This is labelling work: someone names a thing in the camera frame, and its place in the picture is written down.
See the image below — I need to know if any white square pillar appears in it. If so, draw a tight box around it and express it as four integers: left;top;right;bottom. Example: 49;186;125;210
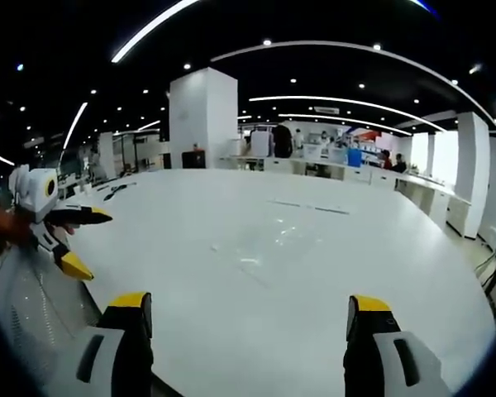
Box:
168;66;240;170

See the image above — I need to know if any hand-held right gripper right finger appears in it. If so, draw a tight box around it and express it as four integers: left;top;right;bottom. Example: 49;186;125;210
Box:
342;294;456;397

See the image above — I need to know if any black tool on table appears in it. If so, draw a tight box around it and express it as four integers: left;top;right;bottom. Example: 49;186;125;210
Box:
102;181;138;203

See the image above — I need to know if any white pillar by window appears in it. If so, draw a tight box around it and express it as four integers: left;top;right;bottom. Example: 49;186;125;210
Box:
453;111;492;240

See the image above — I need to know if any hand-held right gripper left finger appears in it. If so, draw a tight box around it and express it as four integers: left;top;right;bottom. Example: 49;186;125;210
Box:
45;291;155;397

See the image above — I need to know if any grey perforated panel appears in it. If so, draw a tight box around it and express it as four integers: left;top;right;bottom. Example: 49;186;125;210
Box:
0;243;105;375

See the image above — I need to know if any black box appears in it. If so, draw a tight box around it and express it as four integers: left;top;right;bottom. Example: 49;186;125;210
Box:
181;150;208;170

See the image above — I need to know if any transparent food packaging bag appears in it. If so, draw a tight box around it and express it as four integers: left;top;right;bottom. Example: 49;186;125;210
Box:
210;215;330;291
265;198;351;216

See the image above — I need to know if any white counter row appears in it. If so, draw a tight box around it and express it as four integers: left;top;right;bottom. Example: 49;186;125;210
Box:
218;155;480;239

